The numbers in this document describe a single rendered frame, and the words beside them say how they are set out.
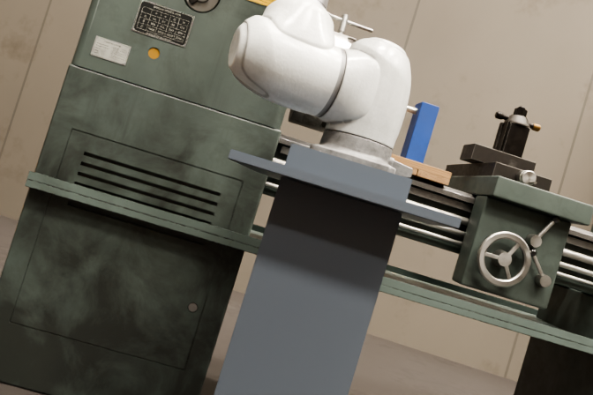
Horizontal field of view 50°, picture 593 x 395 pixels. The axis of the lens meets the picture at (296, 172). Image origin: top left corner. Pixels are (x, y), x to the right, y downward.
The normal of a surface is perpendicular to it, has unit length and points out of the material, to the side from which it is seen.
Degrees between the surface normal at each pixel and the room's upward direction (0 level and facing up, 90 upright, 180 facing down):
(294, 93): 130
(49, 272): 90
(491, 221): 90
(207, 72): 90
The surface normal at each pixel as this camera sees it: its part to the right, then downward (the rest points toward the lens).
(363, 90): 0.24, 0.05
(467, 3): -0.07, -0.06
